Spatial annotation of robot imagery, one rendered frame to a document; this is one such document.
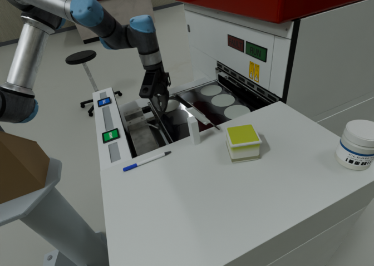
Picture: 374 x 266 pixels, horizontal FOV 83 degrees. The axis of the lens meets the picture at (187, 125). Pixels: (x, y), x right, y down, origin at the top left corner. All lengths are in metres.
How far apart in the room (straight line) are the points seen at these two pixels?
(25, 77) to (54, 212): 0.56
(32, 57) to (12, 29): 8.76
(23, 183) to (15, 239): 1.22
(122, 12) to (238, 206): 6.41
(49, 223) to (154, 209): 0.67
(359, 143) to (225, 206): 0.31
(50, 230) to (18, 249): 0.92
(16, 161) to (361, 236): 1.73
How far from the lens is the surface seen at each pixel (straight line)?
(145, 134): 0.85
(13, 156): 0.86
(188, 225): 0.48
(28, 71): 1.05
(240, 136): 0.54
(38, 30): 1.06
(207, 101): 0.93
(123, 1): 6.66
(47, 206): 1.06
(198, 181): 0.53
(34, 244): 1.99
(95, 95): 1.08
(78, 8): 0.70
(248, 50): 0.87
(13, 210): 0.96
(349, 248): 1.64
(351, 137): 0.56
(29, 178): 0.92
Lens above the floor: 1.39
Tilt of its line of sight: 38 degrees down
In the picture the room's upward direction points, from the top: 10 degrees counter-clockwise
